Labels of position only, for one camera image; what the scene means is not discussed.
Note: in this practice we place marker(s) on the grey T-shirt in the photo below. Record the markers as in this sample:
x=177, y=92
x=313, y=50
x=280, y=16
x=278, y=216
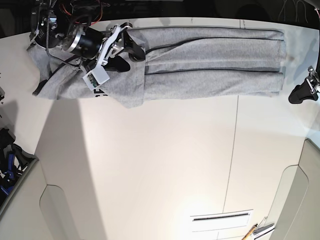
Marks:
x=180, y=63

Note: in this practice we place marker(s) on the blue and black equipment pile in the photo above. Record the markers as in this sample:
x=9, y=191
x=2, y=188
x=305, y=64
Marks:
x=13, y=163

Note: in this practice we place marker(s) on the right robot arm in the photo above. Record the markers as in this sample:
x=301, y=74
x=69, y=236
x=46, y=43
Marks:
x=64, y=29

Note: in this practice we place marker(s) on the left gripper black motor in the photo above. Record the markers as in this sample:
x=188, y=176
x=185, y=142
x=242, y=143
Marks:
x=308, y=91

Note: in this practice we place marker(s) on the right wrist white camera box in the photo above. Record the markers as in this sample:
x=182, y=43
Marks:
x=96, y=77

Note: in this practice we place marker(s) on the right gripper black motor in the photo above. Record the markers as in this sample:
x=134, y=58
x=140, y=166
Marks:
x=87, y=45

